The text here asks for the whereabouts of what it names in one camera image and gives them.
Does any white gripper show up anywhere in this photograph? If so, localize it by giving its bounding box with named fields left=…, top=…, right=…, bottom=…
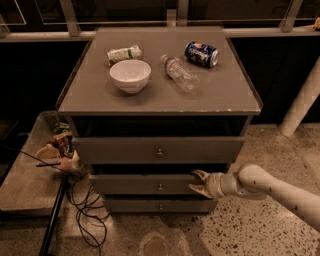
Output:
left=189, top=169, right=234, bottom=199

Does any grey drawer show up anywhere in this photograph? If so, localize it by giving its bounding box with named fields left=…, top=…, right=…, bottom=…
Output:
left=72, top=137, right=244, bottom=164
left=89, top=174, right=204, bottom=195
left=103, top=199, right=217, bottom=213

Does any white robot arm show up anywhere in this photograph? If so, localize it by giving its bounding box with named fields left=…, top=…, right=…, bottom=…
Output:
left=189, top=164, right=320, bottom=232

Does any grey bottom drawer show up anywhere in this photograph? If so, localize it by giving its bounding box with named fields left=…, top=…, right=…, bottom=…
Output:
left=103, top=199, right=217, bottom=213

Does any grey drawer cabinet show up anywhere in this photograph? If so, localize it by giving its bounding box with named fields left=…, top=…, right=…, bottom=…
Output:
left=57, top=27, right=262, bottom=201

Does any grey top drawer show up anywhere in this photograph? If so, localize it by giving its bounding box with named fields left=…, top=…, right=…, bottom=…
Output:
left=72, top=137, right=244, bottom=164

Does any clear plastic water bottle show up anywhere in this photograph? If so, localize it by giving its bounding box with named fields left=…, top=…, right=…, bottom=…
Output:
left=161, top=55, right=199, bottom=93

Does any blue soda can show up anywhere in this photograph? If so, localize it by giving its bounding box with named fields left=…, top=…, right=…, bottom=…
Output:
left=184, top=42, right=219, bottom=68

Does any white bowl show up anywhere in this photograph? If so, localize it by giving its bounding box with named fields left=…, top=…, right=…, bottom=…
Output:
left=109, top=60, right=151, bottom=94

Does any pile of small objects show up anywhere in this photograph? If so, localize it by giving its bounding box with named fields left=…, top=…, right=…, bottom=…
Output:
left=35, top=122, right=82, bottom=172

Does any white green crushed can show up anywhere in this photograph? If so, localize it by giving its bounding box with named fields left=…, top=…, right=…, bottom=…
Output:
left=107, top=45, right=142, bottom=66

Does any grey side tray table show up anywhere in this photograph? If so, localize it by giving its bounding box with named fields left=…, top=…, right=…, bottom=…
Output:
left=0, top=110, right=73, bottom=218

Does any black cable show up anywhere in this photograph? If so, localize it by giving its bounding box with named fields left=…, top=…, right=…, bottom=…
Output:
left=66, top=169, right=111, bottom=256

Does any white diagonal post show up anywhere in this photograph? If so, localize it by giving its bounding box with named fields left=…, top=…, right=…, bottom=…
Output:
left=279, top=57, right=320, bottom=137

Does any metal railing frame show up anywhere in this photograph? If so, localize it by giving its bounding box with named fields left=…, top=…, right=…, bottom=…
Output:
left=0, top=0, right=320, bottom=41

